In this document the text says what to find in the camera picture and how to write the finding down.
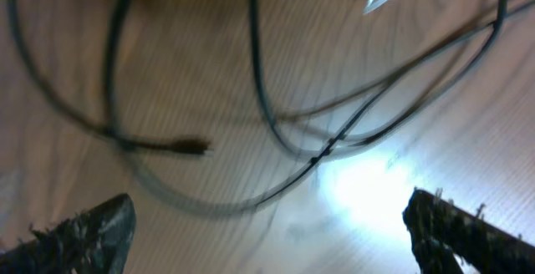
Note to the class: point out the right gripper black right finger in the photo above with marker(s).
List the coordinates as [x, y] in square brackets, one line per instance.
[440, 231]

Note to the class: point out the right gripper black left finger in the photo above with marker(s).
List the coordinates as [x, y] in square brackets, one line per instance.
[94, 241]

